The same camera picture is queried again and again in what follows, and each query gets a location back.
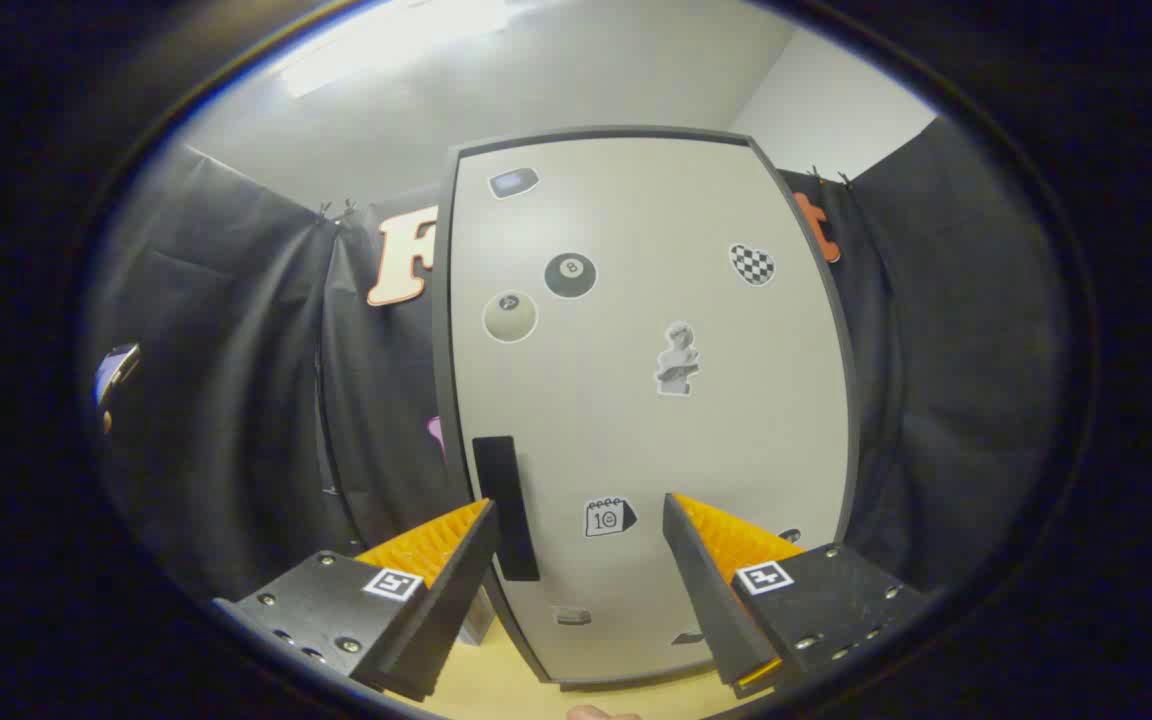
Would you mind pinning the smartphone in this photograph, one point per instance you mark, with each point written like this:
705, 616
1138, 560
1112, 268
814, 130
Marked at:
116, 370

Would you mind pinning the grey cabinet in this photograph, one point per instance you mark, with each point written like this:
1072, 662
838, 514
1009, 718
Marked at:
443, 350

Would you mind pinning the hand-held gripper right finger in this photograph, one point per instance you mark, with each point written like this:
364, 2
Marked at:
711, 600

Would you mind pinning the white cabinet door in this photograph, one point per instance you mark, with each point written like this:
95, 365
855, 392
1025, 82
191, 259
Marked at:
636, 450

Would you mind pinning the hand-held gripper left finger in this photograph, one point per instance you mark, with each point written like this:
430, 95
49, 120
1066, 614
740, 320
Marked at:
446, 620

